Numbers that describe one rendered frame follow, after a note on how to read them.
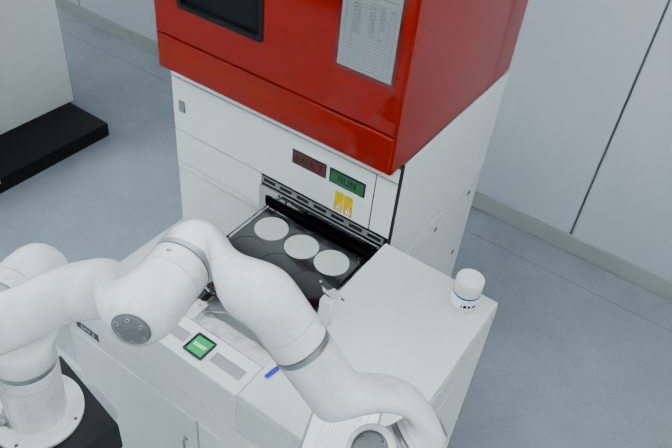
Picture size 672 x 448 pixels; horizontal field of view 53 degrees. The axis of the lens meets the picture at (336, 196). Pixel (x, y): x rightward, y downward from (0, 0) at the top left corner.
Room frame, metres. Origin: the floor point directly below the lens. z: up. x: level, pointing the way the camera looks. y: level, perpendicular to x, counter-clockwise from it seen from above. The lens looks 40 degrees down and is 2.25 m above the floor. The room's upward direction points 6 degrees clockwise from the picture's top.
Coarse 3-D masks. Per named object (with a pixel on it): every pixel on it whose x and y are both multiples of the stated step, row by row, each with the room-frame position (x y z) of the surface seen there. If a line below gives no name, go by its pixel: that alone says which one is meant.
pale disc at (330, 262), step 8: (320, 256) 1.35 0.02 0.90; (328, 256) 1.36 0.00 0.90; (336, 256) 1.36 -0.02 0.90; (344, 256) 1.37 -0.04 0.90; (320, 264) 1.32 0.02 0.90; (328, 264) 1.33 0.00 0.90; (336, 264) 1.33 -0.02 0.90; (344, 264) 1.33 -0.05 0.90; (328, 272) 1.30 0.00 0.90; (336, 272) 1.30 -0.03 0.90
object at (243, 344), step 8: (200, 320) 1.10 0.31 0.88; (208, 320) 1.10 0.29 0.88; (216, 320) 1.10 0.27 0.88; (208, 328) 1.08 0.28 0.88; (216, 328) 1.08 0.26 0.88; (224, 328) 1.08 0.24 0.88; (232, 328) 1.08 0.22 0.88; (224, 336) 1.06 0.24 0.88; (232, 336) 1.06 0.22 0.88; (240, 336) 1.06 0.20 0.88; (232, 344) 1.03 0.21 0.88; (240, 344) 1.04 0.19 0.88; (248, 344) 1.04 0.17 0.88; (256, 344) 1.04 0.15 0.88; (248, 352) 1.02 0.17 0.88; (256, 352) 1.02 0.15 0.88; (264, 352) 1.02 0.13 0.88; (256, 360) 1.00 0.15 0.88
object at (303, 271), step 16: (288, 224) 1.47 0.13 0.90; (240, 240) 1.38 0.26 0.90; (256, 240) 1.39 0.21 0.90; (272, 240) 1.40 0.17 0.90; (320, 240) 1.42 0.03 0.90; (256, 256) 1.33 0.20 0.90; (272, 256) 1.33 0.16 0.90; (288, 256) 1.34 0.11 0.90; (352, 256) 1.37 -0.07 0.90; (288, 272) 1.28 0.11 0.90; (304, 272) 1.29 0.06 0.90; (320, 272) 1.29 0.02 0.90; (304, 288) 1.23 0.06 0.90; (320, 288) 1.24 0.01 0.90
